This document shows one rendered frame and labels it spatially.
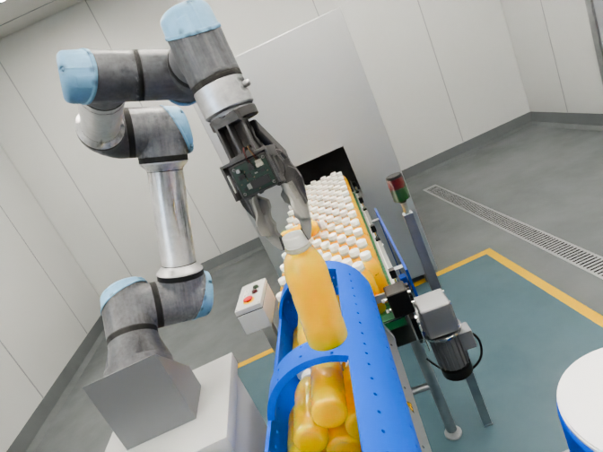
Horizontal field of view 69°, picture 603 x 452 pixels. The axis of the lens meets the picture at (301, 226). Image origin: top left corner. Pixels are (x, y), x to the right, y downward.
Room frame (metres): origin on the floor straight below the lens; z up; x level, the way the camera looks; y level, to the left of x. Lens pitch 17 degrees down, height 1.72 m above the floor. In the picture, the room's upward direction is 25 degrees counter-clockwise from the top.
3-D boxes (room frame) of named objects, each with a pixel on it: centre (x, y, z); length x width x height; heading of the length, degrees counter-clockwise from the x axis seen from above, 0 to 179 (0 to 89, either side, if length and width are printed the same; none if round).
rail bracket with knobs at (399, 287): (1.29, -0.18, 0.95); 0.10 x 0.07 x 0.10; 82
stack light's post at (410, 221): (1.60, -0.39, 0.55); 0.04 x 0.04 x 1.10; 82
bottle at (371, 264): (1.43, -0.16, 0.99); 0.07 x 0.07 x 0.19
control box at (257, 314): (1.52, 0.28, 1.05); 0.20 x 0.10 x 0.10; 172
